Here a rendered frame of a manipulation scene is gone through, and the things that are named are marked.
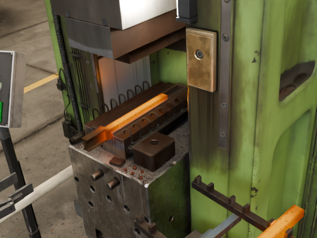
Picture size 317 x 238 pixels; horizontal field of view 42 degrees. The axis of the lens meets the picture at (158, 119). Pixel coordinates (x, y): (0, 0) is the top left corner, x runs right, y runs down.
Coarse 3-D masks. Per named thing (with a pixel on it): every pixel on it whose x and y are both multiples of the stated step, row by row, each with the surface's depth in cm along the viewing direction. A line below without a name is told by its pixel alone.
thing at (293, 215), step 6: (294, 204) 103; (288, 210) 101; (294, 210) 101; (300, 210) 101; (282, 216) 100; (288, 216) 99; (294, 216) 99; (300, 216) 101; (276, 222) 98; (282, 222) 98; (288, 222) 98; (294, 222) 99; (270, 228) 96; (276, 228) 96; (282, 228) 96; (288, 228) 98; (264, 234) 95; (270, 234) 95; (276, 234) 95; (282, 234) 96
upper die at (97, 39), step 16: (160, 16) 130; (176, 16) 136; (80, 32) 124; (96, 32) 119; (112, 32) 116; (128, 32) 121; (144, 32) 126; (160, 32) 132; (80, 48) 127; (96, 48) 122; (112, 48) 118; (128, 48) 123
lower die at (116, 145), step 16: (144, 96) 159; (176, 96) 157; (112, 112) 152; (128, 112) 147; (144, 112) 146; (160, 112) 147; (176, 112) 152; (96, 128) 141; (128, 128) 139; (144, 128) 140; (112, 144) 139; (128, 144) 136
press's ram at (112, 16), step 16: (64, 0) 123; (80, 0) 118; (96, 0) 113; (112, 0) 109; (128, 0) 110; (144, 0) 115; (160, 0) 120; (176, 0) 125; (64, 16) 126; (80, 16) 121; (96, 16) 116; (112, 16) 112; (128, 16) 112; (144, 16) 117
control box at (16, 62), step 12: (0, 60) 152; (12, 60) 150; (24, 60) 157; (0, 72) 152; (12, 72) 151; (24, 72) 157; (0, 84) 151; (12, 84) 151; (24, 84) 158; (0, 96) 152; (12, 96) 151; (12, 108) 152; (12, 120) 153
